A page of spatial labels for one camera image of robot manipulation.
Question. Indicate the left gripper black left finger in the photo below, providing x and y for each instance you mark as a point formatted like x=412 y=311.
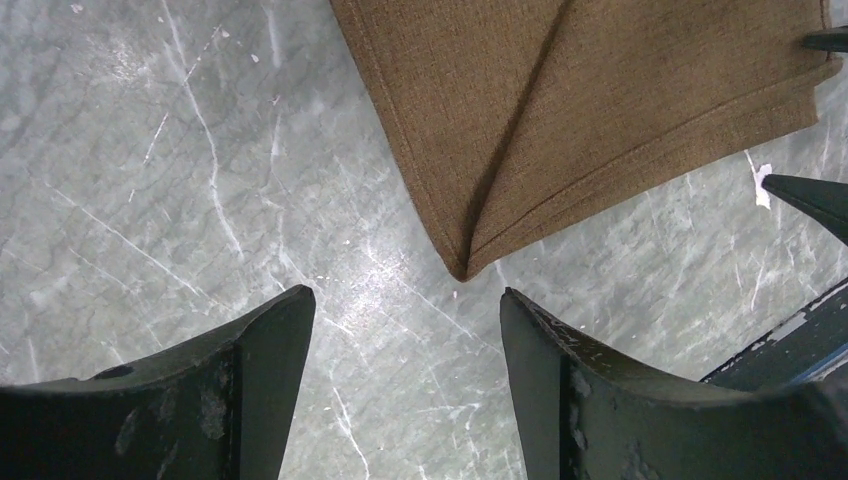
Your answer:
x=217 y=406

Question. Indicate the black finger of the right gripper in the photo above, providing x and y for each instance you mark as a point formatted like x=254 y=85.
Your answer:
x=823 y=201
x=828 y=40

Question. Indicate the brown cloth napkin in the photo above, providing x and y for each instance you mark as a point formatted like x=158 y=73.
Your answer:
x=512 y=120

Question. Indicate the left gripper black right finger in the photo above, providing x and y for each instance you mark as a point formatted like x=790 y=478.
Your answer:
x=587 y=411

